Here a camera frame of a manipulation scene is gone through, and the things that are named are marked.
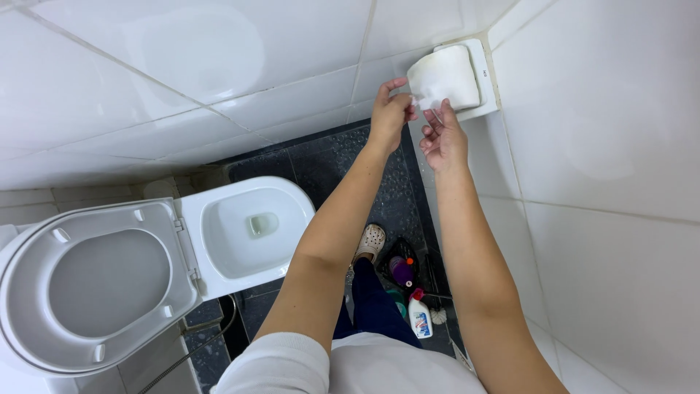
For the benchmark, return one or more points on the person's right hand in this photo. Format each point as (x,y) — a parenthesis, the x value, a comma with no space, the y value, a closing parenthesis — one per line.
(448,143)

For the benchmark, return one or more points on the person's left hand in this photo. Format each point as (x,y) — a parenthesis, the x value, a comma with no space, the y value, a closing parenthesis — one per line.
(387,117)

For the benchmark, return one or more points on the white tissue paper piece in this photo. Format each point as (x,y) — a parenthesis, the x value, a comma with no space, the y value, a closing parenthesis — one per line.
(415,101)

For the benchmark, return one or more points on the white toilet paper holder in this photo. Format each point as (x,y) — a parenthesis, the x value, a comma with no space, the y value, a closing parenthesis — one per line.
(448,76)

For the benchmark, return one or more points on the black plastic basket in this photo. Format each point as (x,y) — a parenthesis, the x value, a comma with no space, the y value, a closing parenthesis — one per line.
(407,251)

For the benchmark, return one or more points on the beige clog shoe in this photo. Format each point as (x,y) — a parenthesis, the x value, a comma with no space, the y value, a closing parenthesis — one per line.
(371,241)

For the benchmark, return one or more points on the purple bottle orange cap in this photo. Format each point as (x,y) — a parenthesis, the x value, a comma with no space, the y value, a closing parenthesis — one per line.
(402,272)

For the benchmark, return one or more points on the teal bottle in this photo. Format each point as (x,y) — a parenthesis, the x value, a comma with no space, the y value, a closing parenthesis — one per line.
(398,304)

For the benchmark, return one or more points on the white toilet brush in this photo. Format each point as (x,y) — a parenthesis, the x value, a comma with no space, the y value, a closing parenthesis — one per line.
(438,315)

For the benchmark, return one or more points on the white spray bottle red nozzle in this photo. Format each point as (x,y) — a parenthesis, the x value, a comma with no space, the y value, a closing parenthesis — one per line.
(420,320)

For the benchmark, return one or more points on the person's navy trouser leg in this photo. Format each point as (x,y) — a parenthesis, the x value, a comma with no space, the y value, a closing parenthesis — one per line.
(377,309)

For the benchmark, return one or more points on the white toilet bowl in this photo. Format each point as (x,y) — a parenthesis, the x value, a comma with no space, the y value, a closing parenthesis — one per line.
(246,235)

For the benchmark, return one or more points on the person's white shirt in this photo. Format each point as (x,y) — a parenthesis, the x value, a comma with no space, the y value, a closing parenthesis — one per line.
(372,366)

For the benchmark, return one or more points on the white toilet seat lid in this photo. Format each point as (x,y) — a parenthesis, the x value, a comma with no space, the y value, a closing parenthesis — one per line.
(104,284)

